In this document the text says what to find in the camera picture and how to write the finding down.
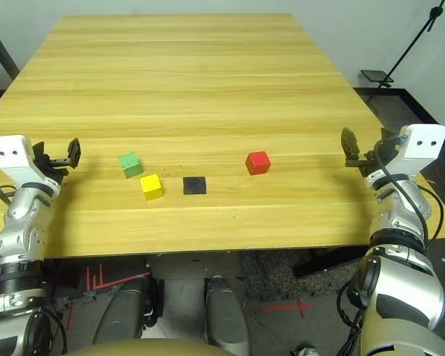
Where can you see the grey left robot leg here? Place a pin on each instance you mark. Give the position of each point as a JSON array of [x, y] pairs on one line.
[[122, 311]]

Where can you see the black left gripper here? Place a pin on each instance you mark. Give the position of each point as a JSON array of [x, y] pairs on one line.
[[52, 168]]

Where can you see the grey right robot leg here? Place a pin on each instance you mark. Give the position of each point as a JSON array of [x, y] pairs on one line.
[[226, 315]]

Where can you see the black foam floor mat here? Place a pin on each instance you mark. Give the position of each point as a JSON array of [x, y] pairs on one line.
[[397, 107]]

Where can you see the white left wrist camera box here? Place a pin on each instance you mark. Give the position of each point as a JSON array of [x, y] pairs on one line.
[[11, 152]]

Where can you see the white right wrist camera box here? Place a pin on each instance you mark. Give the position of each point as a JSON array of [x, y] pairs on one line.
[[422, 144]]

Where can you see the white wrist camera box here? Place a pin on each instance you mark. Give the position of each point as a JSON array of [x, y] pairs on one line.
[[422, 144], [11, 152]]

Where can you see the grey robot leg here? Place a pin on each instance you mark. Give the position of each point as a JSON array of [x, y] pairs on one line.
[[122, 311], [226, 315]]

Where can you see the yellow wooden block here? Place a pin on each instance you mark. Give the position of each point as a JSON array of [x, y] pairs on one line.
[[151, 187]]

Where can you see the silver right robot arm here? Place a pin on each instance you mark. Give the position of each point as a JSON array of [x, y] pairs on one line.
[[397, 267]]

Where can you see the red wooden block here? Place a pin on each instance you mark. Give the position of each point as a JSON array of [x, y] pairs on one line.
[[257, 163]]

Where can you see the olive robot torso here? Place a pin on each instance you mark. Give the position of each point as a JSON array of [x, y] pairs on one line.
[[144, 348]]

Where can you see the wooden side table black frame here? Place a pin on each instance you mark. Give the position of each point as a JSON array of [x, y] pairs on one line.
[[0, 48]]

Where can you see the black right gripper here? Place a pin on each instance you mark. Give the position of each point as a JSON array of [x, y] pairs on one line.
[[372, 163]]

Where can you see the black tripod stand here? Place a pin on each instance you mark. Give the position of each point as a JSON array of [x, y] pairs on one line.
[[378, 75]]

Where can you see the black square marker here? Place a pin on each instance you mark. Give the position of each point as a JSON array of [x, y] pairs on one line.
[[194, 185]]

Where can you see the black table base beam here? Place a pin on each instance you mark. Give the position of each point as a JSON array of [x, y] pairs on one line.
[[326, 261]]

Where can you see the green wooden block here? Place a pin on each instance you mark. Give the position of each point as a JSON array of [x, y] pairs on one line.
[[130, 165]]

